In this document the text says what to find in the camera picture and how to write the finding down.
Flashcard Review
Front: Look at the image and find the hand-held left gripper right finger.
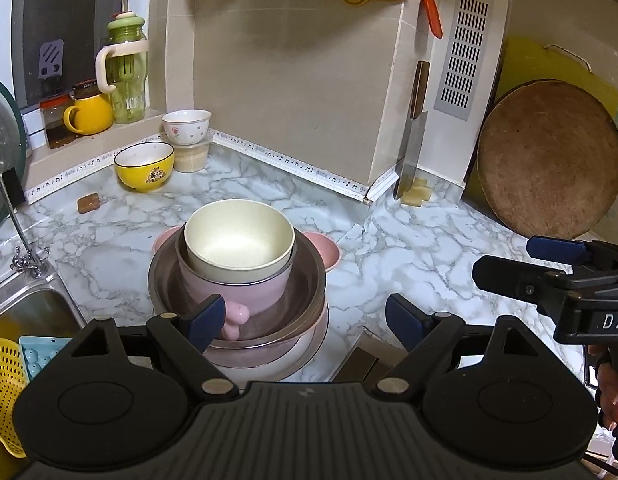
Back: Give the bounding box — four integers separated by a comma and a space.
375, 294, 542, 401

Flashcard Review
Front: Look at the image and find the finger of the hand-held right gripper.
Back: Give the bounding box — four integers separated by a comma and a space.
526, 235, 618, 266
472, 255, 572, 313

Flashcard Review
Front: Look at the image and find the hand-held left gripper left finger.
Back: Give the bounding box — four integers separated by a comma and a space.
71, 294, 240, 401

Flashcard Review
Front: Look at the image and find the pink pot with handle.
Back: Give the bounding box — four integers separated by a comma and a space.
175, 232, 297, 340

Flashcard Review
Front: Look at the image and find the cream bowl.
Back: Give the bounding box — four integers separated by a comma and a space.
184, 200, 296, 281

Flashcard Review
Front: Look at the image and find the stainless steel bowl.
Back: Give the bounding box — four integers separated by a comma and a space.
148, 240, 327, 356

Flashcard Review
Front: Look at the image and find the large white plate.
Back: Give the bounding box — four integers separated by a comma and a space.
209, 305, 331, 383

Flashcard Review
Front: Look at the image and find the pink bear-shaped plate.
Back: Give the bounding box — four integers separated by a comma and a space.
152, 225, 343, 273

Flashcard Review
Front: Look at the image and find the person's right hand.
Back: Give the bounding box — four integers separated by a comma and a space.
595, 355, 618, 431

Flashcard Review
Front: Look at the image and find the round wooden cutting board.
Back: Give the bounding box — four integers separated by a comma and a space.
476, 80, 618, 240

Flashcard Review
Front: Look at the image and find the pale yellow block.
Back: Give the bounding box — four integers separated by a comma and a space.
401, 177, 435, 208

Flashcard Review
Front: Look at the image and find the kitchen cleaver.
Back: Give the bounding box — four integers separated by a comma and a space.
394, 60, 431, 200

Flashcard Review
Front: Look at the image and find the yellow bowl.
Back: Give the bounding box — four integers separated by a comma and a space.
114, 141, 175, 193

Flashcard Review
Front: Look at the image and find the clear plastic container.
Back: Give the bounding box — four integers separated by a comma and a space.
171, 132, 213, 173

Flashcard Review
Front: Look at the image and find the grey vent grille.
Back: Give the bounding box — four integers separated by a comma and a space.
433, 0, 496, 122

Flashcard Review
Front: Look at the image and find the steel sink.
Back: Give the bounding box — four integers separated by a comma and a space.
0, 285, 87, 341

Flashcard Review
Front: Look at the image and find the blue ice tray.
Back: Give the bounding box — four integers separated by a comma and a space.
19, 336, 74, 378

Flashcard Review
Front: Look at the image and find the metal faucet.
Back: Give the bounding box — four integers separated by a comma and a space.
0, 162, 52, 281

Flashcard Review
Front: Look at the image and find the yellow plastic cutting board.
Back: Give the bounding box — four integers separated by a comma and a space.
492, 35, 618, 126

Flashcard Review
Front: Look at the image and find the white floral bowl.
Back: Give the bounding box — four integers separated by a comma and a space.
162, 109, 212, 146

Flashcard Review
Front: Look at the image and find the yellow colander basket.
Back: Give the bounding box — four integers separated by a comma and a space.
0, 337, 30, 459

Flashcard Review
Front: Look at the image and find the yellow mug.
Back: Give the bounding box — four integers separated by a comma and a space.
64, 94, 114, 136

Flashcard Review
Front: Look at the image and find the green water bottle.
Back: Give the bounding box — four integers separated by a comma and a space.
95, 12, 150, 125

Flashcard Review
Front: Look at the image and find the red lidded jar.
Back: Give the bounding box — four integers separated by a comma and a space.
39, 92, 74, 150

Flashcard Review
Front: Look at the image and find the glass lid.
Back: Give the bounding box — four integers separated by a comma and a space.
0, 74, 30, 236

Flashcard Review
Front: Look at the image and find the grey window sticker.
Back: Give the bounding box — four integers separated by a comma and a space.
39, 38, 64, 80

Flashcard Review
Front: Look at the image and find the black cable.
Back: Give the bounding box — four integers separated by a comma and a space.
584, 452, 618, 477

